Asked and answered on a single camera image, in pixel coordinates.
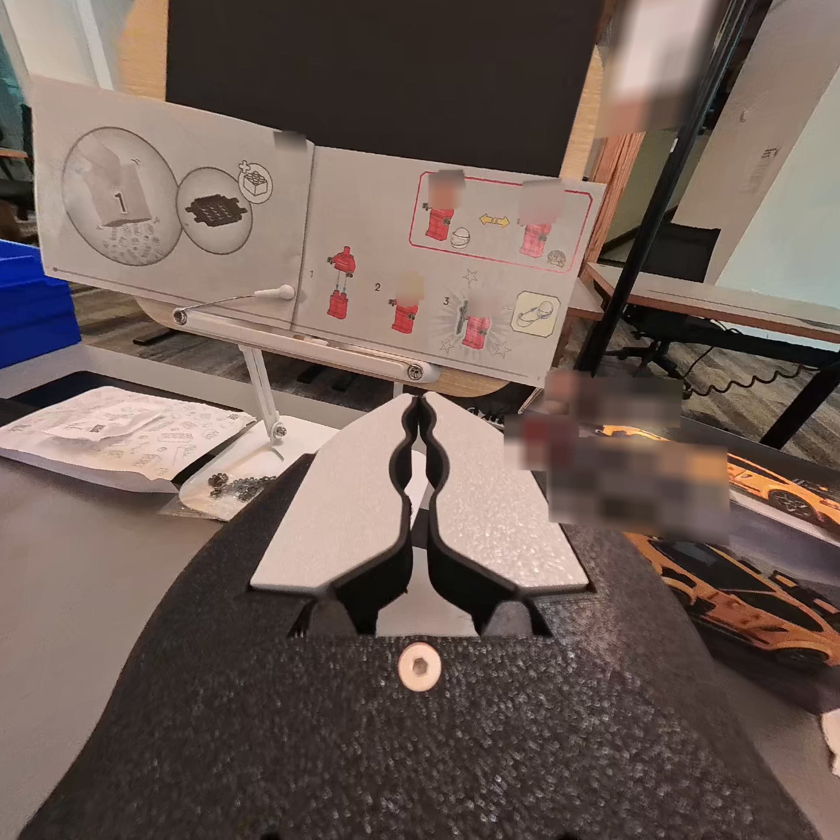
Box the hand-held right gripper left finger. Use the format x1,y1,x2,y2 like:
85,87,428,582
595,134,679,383
249,394,421,636

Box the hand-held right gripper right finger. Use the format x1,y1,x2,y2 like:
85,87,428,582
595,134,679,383
421,392,592,632

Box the grey desk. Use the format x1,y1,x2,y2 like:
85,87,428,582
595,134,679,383
0,344,840,840

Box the clear bag of small parts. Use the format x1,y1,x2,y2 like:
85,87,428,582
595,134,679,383
161,453,283,522

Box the white and wood book stand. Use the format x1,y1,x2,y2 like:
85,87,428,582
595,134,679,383
118,0,608,463

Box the black toy car box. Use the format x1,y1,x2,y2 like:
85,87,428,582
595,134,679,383
505,387,840,716

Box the toy instruction booklet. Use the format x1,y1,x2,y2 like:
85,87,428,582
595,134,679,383
26,73,608,385

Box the grey top table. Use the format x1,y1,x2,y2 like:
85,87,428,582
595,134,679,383
581,262,840,447

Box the black office chair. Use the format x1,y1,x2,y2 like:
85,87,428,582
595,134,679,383
607,223,721,283

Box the black slanted pole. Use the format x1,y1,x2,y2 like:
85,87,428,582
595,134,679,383
587,0,775,378

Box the wooden pillar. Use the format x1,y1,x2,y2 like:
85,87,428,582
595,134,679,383
584,128,677,270

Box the blue plastic bin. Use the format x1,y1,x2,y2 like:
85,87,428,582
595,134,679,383
0,239,83,370

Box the black flat panel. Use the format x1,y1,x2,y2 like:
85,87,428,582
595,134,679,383
165,0,605,178

